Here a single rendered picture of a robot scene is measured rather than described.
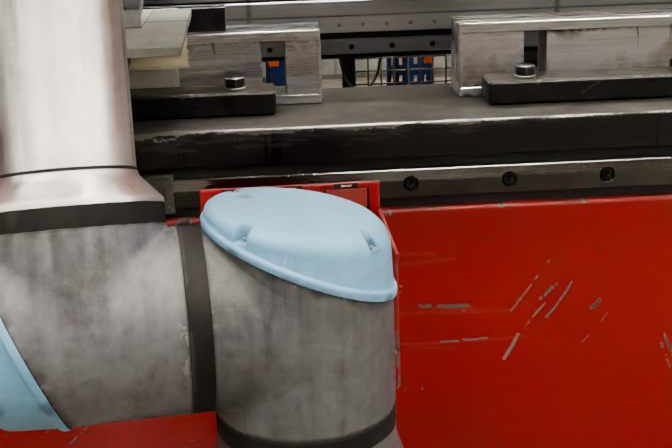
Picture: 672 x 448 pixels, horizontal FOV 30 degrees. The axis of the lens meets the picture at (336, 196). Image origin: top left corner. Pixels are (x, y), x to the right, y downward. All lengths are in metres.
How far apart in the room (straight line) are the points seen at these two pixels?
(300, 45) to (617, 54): 0.41
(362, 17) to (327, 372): 1.15
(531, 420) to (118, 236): 1.02
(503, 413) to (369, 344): 0.91
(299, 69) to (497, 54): 0.25
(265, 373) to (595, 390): 0.97
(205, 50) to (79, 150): 0.86
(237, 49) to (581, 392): 0.62
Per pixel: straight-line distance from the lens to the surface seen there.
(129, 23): 1.47
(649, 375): 1.68
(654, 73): 1.63
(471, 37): 1.62
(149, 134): 1.50
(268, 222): 0.74
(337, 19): 1.85
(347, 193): 1.39
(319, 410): 0.76
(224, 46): 1.59
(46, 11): 0.76
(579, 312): 1.62
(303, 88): 1.60
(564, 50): 1.65
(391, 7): 1.85
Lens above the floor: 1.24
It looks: 17 degrees down
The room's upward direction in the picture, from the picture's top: 2 degrees counter-clockwise
